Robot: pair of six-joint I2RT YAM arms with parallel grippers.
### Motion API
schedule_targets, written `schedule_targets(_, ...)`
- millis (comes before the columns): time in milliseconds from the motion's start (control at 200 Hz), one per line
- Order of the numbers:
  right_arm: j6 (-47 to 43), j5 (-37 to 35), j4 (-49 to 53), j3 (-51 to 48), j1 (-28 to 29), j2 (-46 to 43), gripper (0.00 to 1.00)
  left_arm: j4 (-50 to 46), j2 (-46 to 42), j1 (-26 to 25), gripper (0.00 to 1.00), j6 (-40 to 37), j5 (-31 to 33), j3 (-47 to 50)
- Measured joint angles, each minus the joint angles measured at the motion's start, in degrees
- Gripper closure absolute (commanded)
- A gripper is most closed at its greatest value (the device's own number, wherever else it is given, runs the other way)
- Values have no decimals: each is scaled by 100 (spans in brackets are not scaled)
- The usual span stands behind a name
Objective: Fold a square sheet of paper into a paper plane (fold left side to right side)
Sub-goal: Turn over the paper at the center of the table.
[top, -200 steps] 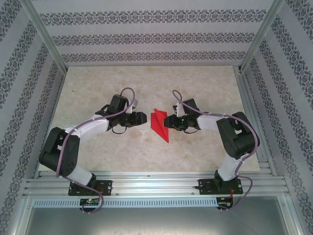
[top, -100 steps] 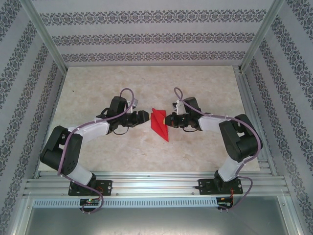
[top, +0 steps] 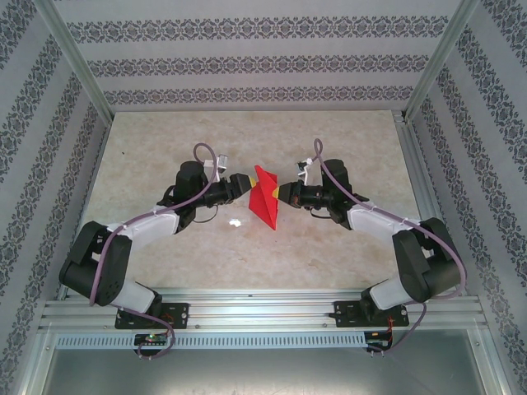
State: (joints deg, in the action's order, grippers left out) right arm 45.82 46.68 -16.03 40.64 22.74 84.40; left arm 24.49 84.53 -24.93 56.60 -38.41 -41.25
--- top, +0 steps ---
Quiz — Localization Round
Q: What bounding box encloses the red cloth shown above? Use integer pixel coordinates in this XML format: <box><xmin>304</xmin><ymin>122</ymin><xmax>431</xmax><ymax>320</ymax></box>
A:
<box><xmin>249</xmin><ymin>164</ymin><xmax>282</xmax><ymax>231</ymax></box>

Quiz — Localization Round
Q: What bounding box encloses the grey sheet metal panel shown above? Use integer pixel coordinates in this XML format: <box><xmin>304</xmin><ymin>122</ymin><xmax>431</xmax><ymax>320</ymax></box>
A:
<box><xmin>40</xmin><ymin>347</ymin><xmax>499</xmax><ymax>395</ymax></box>

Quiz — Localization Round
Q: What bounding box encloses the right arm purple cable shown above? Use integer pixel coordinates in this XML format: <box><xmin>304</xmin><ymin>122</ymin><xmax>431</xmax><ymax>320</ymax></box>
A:
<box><xmin>312</xmin><ymin>137</ymin><xmax>464</xmax><ymax>358</ymax></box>

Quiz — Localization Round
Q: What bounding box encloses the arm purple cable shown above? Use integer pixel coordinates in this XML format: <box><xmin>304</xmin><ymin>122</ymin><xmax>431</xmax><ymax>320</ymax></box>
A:
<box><xmin>312</xmin><ymin>137</ymin><xmax>464</xmax><ymax>358</ymax></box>
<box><xmin>89</xmin><ymin>142</ymin><xmax>222</xmax><ymax>363</ymax></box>

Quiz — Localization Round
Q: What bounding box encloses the aluminium table edge rail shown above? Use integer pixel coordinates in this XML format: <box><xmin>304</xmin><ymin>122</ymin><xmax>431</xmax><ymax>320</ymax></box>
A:
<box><xmin>393</xmin><ymin>109</ymin><xmax>469</xmax><ymax>297</ymax></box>

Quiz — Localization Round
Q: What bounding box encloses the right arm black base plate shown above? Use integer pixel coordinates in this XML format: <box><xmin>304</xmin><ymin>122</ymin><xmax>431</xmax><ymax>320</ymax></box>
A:
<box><xmin>333</xmin><ymin>300</ymin><xmax>409</xmax><ymax>329</ymax></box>

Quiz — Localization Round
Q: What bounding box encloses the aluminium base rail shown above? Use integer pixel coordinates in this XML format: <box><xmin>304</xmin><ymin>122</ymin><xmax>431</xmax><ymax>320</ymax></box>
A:
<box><xmin>37</xmin><ymin>286</ymin><xmax>491</xmax><ymax>332</ymax></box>

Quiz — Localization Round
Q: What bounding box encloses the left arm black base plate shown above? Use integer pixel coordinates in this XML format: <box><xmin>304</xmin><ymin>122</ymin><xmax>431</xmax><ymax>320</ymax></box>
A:
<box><xmin>114</xmin><ymin>302</ymin><xmax>190</xmax><ymax>330</ymax></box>

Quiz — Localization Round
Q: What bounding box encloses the slotted grey cable duct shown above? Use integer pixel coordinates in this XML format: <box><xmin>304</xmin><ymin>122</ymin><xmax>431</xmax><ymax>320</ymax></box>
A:
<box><xmin>55</xmin><ymin>332</ymin><xmax>370</xmax><ymax>350</ymax></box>

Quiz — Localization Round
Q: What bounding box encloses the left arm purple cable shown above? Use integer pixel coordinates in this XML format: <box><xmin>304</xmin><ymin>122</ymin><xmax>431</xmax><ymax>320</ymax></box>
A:
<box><xmin>89</xmin><ymin>142</ymin><xmax>222</xmax><ymax>363</ymax></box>

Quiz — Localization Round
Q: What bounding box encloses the aluminium frame post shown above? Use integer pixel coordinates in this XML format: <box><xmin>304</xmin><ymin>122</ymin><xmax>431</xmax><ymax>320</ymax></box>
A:
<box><xmin>39</xmin><ymin>0</ymin><xmax>115</xmax><ymax>121</ymax></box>
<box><xmin>403</xmin><ymin>0</ymin><xmax>487</xmax><ymax>123</ymax></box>

